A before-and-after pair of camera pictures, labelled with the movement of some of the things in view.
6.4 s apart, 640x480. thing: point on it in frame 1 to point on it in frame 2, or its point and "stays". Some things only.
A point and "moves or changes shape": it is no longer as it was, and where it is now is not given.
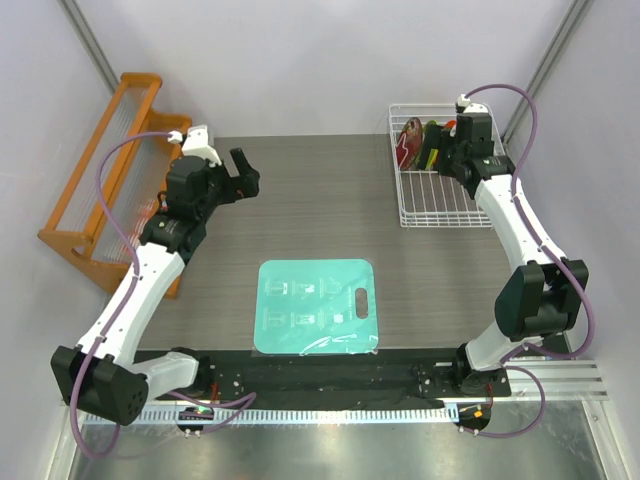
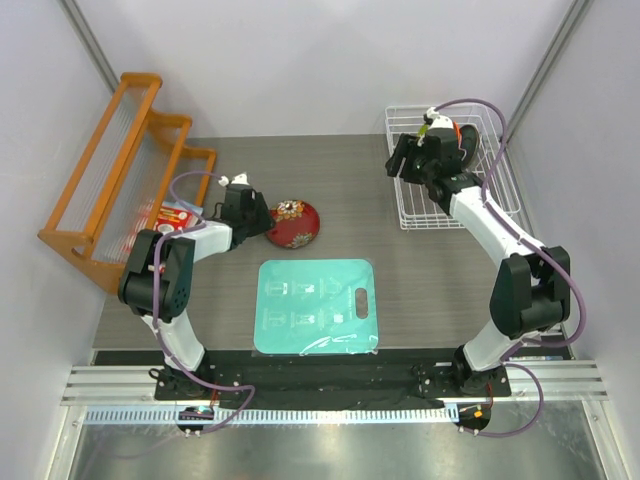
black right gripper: x=435 y=138 to x=407 y=147
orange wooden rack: x=134 y=182 stays
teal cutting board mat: x=308 y=307 stays
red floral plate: x=408 y=143 moves or changes shape
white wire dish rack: x=435 y=199 stays
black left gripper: x=245 y=186 to x=259 y=205
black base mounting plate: x=242 y=377 stays
